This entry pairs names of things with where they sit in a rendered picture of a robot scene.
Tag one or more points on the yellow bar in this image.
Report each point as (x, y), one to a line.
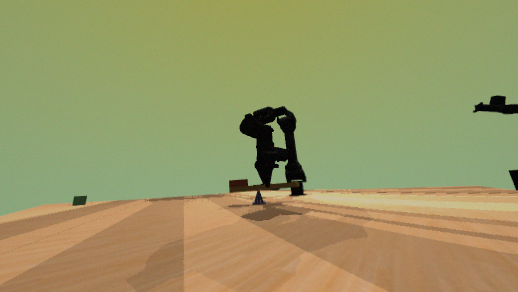
(236, 186)

